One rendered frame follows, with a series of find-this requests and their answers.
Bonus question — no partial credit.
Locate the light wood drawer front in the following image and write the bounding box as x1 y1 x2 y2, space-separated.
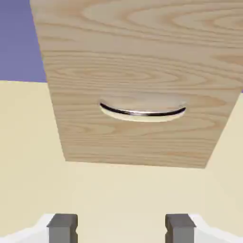
44 51 243 169

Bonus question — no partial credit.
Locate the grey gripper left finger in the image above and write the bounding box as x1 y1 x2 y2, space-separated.
0 213 79 243

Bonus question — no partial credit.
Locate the curved silver drawer handle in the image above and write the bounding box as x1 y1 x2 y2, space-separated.
99 102 187 123

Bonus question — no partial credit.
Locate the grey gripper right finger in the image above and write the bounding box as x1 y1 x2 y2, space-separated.
165 213 243 243

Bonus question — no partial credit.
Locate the light wood cabinet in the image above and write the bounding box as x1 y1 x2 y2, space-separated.
29 0 243 169

